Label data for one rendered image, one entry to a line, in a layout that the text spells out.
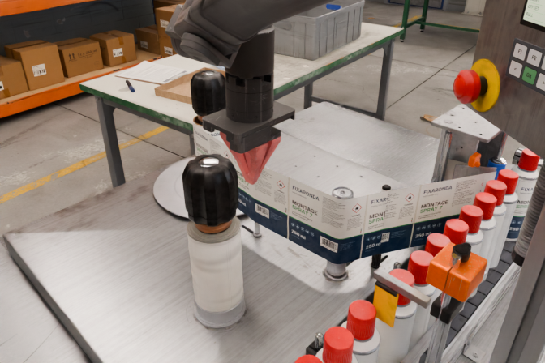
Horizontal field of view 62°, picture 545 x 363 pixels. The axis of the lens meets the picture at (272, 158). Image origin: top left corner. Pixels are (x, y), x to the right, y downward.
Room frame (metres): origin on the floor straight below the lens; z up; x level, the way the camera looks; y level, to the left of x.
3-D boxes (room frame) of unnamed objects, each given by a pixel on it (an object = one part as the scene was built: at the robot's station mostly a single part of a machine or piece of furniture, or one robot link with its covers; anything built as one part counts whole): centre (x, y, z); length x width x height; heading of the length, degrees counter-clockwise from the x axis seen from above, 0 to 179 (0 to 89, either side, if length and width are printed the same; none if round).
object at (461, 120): (0.81, -0.39, 1.14); 0.14 x 0.11 x 0.01; 135
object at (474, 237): (0.59, -0.31, 0.98); 0.05 x 0.05 x 0.20
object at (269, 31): (0.52, 0.03, 1.36); 0.07 x 0.06 x 0.07; 54
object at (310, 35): (2.67, -0.22, 0.91); 0.60 x 0.40 x 0.22; 146
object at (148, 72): (2.07, 0.58, 0.81); 0.38 x 0.36 x 0.02; 143
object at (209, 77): (0.98, 0.14, 1.04); 0.09 x 0.09 x 0.29
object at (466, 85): (0.49, -0.22, 1.33); 0.04 x 0.03 x 0.04; 10
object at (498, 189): (0.67, -0.39, 0.98); 0.05 x 0.05 x 0.20
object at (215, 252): (0.58, 0.09, 1.03); 0.09 x 0.09 x 0.30
